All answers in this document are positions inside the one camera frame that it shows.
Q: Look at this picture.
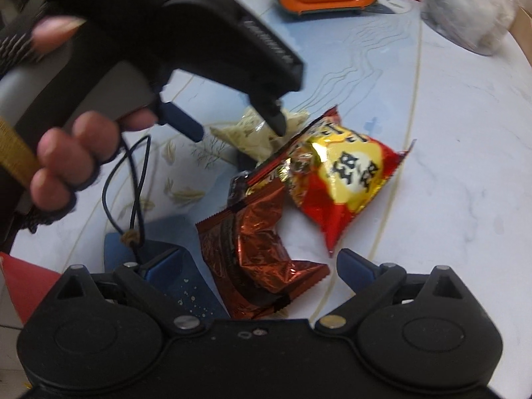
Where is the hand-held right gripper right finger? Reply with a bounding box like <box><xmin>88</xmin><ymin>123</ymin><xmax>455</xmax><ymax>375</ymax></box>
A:
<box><xmin>314</xmin><ymin>248</ymin><xmax>476</xmax><ymax>337</ymax></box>

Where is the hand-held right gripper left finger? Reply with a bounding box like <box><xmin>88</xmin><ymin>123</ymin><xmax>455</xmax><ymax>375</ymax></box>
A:
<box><xmin>54</xmin><ymin>246</ymin><xmax>208</xmax><ymax>335</ymax></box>

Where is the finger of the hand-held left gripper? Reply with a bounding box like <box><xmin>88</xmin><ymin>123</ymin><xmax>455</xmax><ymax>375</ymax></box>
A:
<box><xmin>159</xmin><ymin>101</ymin><xmax>205</xmax><ymax>143</ymax></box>
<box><xmin>245</xmin><ymin>89</ymin><xmax>288</xmax><ymax>138</ymax></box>

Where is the cream snack packet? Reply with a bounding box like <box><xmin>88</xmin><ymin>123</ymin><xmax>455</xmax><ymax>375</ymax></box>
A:
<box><xmin>210</xmin><ymin>106</ymin><xmax>310</xmax><ymax>163</ymax></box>

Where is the brown-red foil snack bag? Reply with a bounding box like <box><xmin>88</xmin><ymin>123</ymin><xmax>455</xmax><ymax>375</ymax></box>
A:
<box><xmin>195</xmin><ymin>162</ymin><xmax>331</xmax><ymax>321</ymax></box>

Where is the person's left hand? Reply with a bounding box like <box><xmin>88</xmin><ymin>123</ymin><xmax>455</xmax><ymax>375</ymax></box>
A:
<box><xmin>29</xmin><ymin>16</ymin><xmax>161</xmax><ymax>233</ymax></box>

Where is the red and yellow snack bag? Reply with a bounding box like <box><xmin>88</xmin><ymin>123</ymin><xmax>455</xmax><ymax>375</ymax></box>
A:
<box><xmin>278</xmin><ymin>106</ymin><xmax>416</xmax><ymax>256</ymax></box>

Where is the red box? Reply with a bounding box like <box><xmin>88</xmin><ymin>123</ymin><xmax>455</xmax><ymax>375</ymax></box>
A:
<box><xmin>0</xmin><ymin>251</ymin><xmax>63</xmax><ymax>325</ymax></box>

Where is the clear plastic bag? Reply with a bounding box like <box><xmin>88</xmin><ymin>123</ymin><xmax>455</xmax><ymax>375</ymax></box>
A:
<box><xmin>420</xmin><ymin>0</ymin><xmax>518</xmax><ymax>57</ymax></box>

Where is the black wrist cord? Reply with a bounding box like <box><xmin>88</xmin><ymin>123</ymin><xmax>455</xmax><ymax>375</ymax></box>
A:
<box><xmin>102</xmin><ymin>133</ymin><xmax>152</xmax><ymax>267</ymax></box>

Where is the yellow woven strap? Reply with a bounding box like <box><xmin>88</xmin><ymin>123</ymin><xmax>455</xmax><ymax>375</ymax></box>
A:
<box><xmin>0</xmin><ymin>116</ymin><xmax>40</xmax><ymax>186</ymax></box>

